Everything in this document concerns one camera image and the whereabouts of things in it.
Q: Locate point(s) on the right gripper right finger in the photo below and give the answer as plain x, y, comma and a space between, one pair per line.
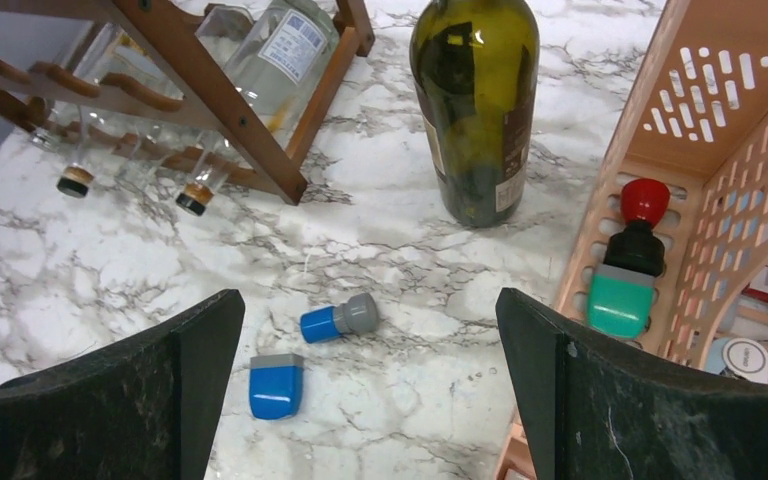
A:
594, 407

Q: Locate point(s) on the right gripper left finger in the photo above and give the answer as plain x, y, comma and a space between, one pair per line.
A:
144, 407

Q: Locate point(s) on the green wine bottle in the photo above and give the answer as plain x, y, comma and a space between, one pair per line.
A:
475, 71

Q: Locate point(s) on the wooden wine rack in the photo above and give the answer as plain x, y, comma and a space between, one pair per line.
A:
209, 100

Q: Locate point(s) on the clear bottle lower middle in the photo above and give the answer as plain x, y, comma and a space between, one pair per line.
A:
159, 152

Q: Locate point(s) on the clear bottle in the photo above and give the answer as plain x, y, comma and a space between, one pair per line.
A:
66, 128
159, 152
275, 62

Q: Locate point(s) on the clear bottle lower left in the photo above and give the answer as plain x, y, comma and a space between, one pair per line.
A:
66, 128

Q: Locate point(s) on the clear bottle lower right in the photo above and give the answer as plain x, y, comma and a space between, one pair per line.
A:
275, 62

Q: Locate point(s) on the green black red stamp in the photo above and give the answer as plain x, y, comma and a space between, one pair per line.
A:
622, 286

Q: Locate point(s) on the blue grey stamp cap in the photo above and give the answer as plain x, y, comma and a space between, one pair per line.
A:
276, 385

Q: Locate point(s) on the white round item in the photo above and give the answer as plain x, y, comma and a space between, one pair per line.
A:
739, 358

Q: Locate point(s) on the blue grey stamp cylinder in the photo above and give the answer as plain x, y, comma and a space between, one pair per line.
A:
358, 315

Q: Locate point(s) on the peach plastic file organizer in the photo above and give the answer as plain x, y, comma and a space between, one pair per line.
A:
697, 121

